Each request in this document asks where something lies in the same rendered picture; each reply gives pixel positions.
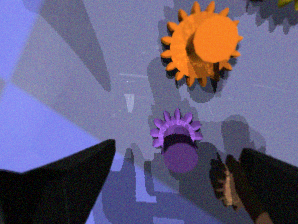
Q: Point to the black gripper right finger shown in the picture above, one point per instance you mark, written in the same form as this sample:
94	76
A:
275	183

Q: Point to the purple gear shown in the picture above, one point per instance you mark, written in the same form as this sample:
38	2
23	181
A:
176	135

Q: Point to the brown gear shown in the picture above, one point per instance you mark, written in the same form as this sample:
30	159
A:
233	188

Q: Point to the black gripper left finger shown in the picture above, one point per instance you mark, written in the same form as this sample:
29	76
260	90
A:
63	191

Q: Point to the orange gear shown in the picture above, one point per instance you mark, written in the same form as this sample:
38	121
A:
202	44

